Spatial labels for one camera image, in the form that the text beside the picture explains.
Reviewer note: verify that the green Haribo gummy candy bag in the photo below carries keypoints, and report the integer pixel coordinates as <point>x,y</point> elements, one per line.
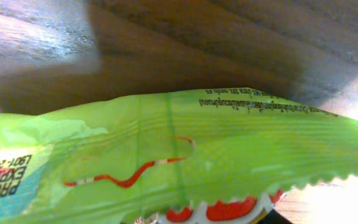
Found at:
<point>223,155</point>

